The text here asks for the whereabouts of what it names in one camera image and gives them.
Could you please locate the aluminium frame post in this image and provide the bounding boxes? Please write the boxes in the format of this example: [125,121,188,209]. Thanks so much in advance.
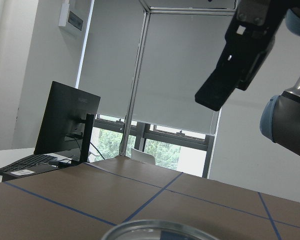
[119,0,151,157]

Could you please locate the black keyboard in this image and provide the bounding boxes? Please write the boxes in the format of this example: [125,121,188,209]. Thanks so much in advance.
[0,154,58,176]

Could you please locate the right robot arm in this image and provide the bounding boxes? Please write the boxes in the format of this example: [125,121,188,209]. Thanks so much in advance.
[195,0,300,156]

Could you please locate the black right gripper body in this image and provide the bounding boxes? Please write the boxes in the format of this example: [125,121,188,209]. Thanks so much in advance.
[235,0,289,33]

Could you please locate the black computer monitor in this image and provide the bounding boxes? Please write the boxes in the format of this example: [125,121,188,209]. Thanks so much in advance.
[33,81,101,163]

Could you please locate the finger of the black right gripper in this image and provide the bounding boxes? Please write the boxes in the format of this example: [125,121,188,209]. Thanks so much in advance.
[194,17,276,112]

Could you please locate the clear tennis ball tube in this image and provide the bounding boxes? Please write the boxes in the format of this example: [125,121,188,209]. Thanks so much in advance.
[102,219,217,240]

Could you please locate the black box with label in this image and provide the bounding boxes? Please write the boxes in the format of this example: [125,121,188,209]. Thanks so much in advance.
[1,163,78,183]

